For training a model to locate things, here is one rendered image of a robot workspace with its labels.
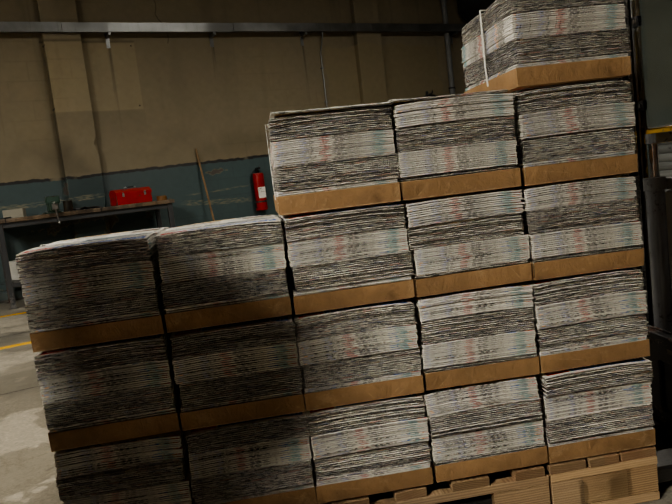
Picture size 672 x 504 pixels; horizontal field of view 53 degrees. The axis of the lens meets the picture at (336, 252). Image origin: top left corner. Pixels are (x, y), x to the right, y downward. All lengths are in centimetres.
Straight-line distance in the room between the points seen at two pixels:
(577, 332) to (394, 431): 51
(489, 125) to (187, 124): 711
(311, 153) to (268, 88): 745
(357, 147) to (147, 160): 691
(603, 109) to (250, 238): 89
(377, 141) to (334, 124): 11
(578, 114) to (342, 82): 789
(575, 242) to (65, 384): 123
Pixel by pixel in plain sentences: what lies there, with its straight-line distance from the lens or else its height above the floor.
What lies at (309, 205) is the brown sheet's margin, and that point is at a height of 85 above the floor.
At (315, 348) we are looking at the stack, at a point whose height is 52.
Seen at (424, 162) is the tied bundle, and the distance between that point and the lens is 158.
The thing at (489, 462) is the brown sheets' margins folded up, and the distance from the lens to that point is 176.
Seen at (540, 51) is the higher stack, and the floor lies 114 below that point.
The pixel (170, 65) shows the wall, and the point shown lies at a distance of 863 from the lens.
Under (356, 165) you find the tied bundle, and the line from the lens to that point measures 156.
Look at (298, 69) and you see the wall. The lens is 922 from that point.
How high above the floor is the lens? 90
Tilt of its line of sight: 6 degrees down
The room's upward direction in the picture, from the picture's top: 7 degrees counter-clockwise
